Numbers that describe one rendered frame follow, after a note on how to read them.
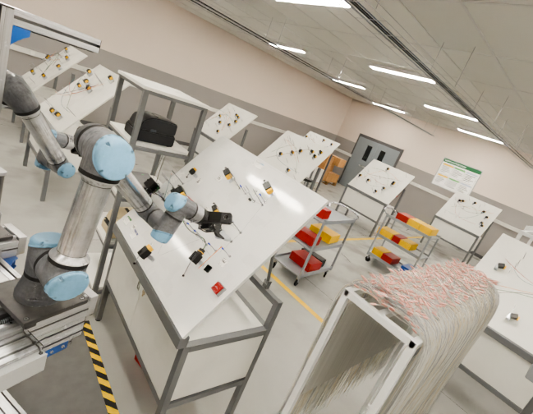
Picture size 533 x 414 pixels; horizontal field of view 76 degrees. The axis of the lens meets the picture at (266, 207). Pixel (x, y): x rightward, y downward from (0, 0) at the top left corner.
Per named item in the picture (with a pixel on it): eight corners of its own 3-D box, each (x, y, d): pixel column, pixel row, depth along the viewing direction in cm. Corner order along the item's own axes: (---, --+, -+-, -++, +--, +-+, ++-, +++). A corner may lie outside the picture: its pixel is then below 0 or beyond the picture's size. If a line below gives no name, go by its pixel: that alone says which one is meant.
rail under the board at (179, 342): (176, 350, 167) (180, 339, 165) (112, 231, 248) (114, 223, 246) (186, 347, 171) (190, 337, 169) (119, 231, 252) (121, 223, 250)
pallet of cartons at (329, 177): (317, 183, 1225) (328, 156, 1196) (301, 174, 1276) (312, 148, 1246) (335, 186, 1313) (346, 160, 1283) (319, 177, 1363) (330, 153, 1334)
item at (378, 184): (369, 237, 807) (402, 172, 761) (333, 213, 883) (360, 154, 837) (383, 236, 859) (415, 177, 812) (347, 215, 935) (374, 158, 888)
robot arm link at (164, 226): (155, 232, 137) (171, 210, 137) (170, 247, 131) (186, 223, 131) (140, 227, 130) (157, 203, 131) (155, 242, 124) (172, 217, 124)
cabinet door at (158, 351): (158, 400, 183) (178, 342, 172) (127, 329, 221) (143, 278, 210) (163, 398, 185) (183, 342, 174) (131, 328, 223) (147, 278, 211)
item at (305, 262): (295, 287, 442) (328, 213, 411) (268, 266, 471) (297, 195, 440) (332, 276, 518) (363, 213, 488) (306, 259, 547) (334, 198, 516)
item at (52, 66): (19, 142, 556) (35, 38, 510) (11, 121, 634) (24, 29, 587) (68, 150, 607) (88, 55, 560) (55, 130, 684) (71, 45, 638)
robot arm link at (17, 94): (32, 75, 128) (83, 171, 165) (16, 66, 132) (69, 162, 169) (2, 89, 122) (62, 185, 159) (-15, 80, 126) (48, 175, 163)
